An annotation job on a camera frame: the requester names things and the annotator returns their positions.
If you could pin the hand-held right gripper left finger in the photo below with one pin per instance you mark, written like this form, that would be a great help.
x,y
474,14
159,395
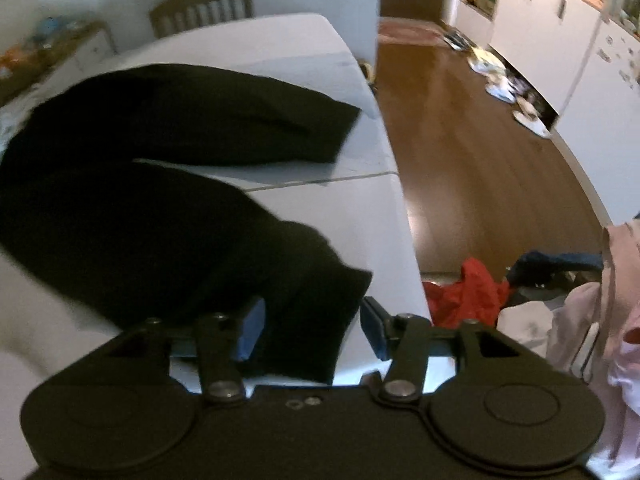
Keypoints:
x,y
250,330

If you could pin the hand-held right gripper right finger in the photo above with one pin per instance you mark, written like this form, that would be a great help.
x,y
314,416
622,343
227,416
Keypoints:
x,y
375,330

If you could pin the black pants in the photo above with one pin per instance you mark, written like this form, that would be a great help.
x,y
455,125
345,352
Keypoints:
x,y
150,220

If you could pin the red cloth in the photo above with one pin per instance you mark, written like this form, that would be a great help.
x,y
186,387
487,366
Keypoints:
x,y
465,295

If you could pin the white cloth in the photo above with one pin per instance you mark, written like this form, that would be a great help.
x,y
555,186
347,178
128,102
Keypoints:
x,y
525,325

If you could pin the blue cloth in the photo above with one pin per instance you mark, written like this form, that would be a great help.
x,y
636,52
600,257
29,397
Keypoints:
x,y
550,260

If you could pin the pink cloth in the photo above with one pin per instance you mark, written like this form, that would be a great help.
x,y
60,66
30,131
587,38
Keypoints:
x,y
615,335

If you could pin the dark sneaker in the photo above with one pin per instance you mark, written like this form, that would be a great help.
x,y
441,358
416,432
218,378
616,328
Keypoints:
x,y
462,42
451,39

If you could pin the red patterned rug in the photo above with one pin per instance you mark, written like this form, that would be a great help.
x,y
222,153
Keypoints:
x,y
410,30

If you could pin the white cabinet with peeled doors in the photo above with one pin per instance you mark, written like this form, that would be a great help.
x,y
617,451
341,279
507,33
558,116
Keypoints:
x,y
605,100

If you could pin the wooden side cabinet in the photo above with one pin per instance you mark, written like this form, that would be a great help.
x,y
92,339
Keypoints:
x,y
75,52

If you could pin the narrow white cabinet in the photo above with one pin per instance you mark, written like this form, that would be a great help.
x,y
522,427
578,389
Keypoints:
x,y
540,15

